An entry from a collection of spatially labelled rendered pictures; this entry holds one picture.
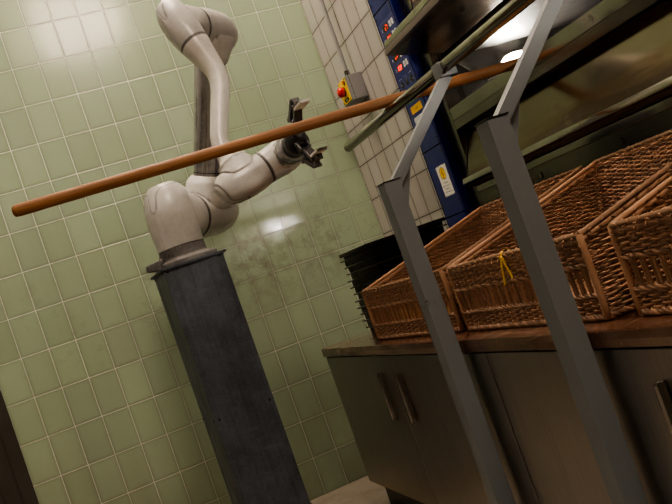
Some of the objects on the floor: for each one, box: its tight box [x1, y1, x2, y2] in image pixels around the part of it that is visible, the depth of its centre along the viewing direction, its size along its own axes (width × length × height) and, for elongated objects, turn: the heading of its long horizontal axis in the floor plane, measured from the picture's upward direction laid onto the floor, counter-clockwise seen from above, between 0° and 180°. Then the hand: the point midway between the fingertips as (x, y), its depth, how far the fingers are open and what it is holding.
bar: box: [344, 0, 649, 504], centre depth 188 cm, size 31×127×118 cm, turn 113°
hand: (312, 125), depth 220 cm, fingers open, 13 cm apart
